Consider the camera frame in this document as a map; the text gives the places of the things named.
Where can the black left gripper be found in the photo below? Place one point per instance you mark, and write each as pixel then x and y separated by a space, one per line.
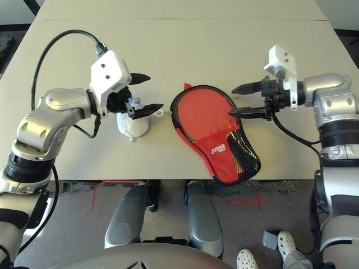
pixel 117 102

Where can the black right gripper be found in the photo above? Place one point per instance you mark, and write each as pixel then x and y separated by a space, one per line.
pixel 276 95

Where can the red black paddle case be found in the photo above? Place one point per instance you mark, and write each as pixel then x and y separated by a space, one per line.
pixel 221 157

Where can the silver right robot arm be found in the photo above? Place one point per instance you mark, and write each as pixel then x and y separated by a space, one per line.
pixel 328 87

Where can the grey speckled foam floor mat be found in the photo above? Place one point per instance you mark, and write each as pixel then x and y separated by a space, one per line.
pixel 252 187
pixel 84 187

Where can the red tape cross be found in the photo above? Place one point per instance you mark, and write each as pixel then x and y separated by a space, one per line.
pixel 244 201

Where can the red tape line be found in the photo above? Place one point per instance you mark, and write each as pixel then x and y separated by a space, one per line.
pixel 94 197

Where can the grey robot left leg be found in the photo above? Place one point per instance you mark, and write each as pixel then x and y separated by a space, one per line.
pixel 123 221

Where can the grey robot leg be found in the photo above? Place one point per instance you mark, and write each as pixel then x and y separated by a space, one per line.
pixel 202 221
pixel 123 221

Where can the grey robot right leg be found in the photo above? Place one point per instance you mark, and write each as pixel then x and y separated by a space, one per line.
pixel 202 221

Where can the small grey box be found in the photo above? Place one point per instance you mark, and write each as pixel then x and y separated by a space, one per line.
pixel 270 239

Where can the black interlocking foam tile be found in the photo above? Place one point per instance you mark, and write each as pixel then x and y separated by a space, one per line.
pixel 7 47

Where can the white perforated shoe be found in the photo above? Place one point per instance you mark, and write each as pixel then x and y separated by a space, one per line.
pixel 246 259
pixel 287 243

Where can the grey robot torso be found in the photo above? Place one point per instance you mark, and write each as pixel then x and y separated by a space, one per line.
pixel 140 257

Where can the grey trouser leg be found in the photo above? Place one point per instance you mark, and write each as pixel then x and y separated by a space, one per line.
pixel 297 262

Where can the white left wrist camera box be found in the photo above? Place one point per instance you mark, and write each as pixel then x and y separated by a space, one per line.
pixel 108 70

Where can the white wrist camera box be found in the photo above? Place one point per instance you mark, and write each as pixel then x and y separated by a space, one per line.
pixel 281 60
pixel 108 70

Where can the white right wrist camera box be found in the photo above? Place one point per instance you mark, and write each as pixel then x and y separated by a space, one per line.
pixel 281 60

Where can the black metal frame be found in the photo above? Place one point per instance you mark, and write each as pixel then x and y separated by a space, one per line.
pixel 31 6

